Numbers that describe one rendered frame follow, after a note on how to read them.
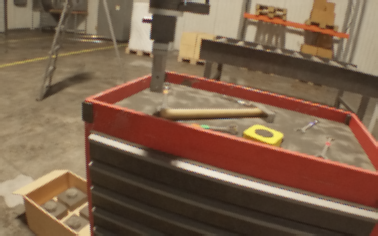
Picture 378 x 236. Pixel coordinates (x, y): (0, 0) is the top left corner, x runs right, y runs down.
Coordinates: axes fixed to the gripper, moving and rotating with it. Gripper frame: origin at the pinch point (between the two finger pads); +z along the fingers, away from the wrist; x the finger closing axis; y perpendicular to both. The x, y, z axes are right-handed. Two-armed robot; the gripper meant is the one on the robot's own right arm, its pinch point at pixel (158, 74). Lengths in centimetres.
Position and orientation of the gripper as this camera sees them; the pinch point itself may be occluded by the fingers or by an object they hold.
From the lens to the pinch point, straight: 61.4
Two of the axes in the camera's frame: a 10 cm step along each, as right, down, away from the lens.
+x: 0.5, 3.7, -9.3
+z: -1.3, 9.2, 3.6
